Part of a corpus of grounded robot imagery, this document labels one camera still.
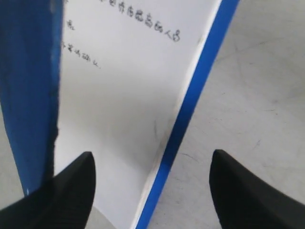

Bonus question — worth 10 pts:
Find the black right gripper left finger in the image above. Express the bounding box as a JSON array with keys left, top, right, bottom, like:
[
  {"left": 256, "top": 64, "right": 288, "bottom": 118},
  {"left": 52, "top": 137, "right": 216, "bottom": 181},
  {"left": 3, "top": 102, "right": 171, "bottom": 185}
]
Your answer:
[{"left": 0, "top": 152, "right": 96, "bottom": 229}]

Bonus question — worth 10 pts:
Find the blue ring binder notebook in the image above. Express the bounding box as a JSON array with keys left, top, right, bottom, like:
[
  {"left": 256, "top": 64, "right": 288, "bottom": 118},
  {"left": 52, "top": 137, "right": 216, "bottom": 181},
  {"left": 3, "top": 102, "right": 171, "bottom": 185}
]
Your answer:
[{"left": 0, "top": 0, "right": 238, "bottom": 229}]

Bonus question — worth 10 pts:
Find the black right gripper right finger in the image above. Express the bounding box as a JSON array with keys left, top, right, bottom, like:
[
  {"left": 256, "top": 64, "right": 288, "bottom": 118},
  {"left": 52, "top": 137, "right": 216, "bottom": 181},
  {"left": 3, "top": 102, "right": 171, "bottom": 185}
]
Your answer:
[{"left": 209, "top": 149, "right": 305, "bottom": 229}]

